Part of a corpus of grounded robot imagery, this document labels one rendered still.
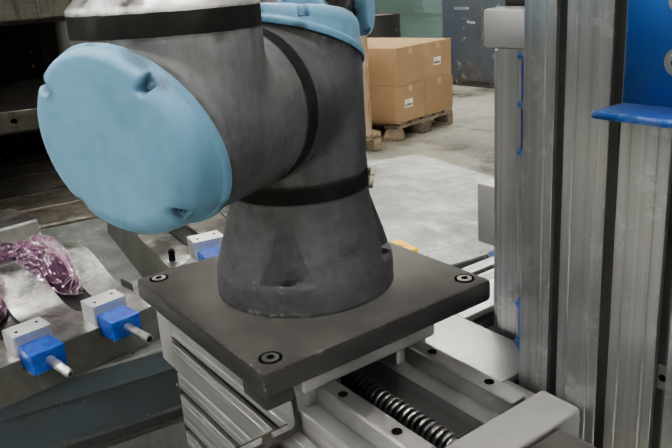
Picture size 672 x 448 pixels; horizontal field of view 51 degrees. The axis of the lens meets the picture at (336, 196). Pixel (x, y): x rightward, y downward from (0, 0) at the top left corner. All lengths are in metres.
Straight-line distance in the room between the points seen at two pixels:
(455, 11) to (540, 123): 7.97
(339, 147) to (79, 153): 0.20
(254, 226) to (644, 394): 0.31
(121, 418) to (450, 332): 0.59
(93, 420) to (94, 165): 0.75
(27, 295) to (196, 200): 0.75
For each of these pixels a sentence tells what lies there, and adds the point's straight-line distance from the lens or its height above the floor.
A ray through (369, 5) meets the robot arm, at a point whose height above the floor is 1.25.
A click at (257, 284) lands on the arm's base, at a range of 0.56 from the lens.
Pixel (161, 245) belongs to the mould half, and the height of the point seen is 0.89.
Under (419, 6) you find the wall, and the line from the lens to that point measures 9.60.
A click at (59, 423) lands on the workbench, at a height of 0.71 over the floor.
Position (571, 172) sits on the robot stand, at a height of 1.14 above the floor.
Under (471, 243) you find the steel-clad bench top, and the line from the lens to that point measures 1.35.
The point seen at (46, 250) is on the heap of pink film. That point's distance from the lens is 1.19.
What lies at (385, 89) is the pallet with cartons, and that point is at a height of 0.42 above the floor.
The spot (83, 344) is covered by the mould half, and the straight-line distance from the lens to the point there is 1.03.
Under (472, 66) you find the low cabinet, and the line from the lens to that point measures 8.41.
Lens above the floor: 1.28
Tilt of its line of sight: 17 degrees down
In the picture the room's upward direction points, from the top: 4 degrees counter-clockwise
